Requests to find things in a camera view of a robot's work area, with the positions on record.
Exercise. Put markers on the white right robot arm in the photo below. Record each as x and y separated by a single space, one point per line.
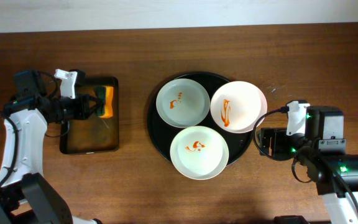
319 144

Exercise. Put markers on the grey-white plate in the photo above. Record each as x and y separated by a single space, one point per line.
182 103

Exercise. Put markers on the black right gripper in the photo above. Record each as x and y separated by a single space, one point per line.
266 140

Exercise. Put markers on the orange and green sponge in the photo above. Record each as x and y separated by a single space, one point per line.
107 94

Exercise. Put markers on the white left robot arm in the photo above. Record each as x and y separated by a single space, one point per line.
25 195

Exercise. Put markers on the cream-white plate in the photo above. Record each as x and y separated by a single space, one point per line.
199 153

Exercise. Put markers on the pink-white plate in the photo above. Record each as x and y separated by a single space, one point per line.
237 106

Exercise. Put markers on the round black serving tray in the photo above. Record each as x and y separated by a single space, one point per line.
161 134

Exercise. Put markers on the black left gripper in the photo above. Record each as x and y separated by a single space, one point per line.
86 106

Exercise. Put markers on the black rectangular water tray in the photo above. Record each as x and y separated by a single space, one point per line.
93 134

